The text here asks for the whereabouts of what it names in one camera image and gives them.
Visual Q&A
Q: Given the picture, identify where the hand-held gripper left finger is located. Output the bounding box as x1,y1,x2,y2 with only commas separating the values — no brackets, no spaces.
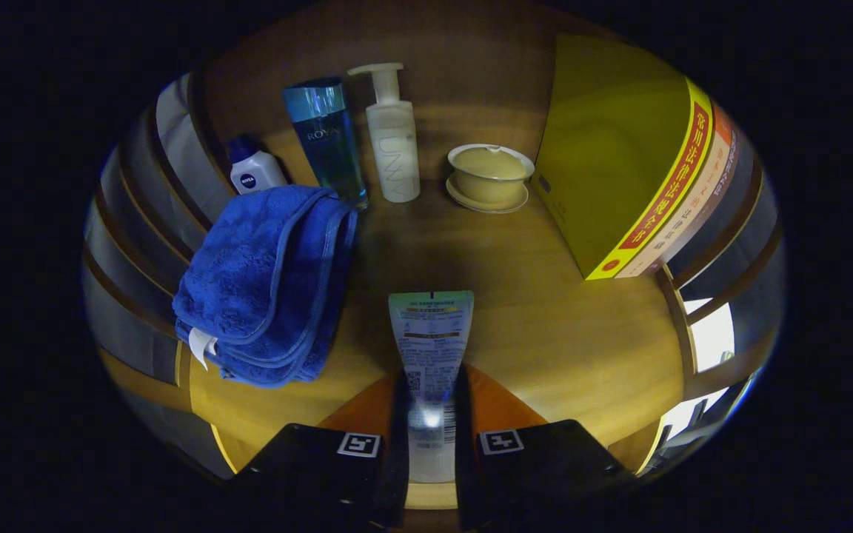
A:
230,370,410,530

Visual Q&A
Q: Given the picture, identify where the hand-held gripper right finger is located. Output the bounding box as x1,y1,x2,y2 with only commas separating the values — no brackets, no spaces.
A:
455,363,631,530

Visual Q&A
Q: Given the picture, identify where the white green-topped tube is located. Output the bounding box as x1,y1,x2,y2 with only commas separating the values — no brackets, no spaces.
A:
388,290,475,483

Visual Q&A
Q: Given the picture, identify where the wooden countertop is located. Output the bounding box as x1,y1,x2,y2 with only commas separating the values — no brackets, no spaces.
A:
101,111,694,512

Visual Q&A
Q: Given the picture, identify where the wooden cabinet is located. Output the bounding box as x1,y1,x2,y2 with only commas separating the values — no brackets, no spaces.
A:
82,0,786,512

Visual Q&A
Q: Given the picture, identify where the folded blue towel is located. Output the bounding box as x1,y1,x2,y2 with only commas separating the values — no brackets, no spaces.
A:
172,184,359,389

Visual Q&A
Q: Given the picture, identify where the yellow lidded tea cup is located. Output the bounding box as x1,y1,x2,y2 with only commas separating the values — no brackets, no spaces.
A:
446,144,536,215

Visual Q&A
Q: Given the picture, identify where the white pump bottle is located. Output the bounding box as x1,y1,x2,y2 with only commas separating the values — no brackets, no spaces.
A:
347,62,421,204

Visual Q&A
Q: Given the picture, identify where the small white blue-capped bottle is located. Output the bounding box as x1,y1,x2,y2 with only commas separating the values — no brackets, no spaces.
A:
227,135,288,195

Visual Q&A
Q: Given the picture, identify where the blue glass bottle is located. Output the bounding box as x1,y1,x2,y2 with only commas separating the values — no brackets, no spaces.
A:
282,77,369,210

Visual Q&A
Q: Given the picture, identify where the yellow book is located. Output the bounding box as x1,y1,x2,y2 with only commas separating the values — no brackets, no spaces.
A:
532,33,715,281

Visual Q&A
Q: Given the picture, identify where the beige book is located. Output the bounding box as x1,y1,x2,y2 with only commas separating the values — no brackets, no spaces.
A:
615,104,738,279

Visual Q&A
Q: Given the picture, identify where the brown book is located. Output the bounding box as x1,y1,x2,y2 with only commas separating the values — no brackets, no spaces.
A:
663,130,757,267

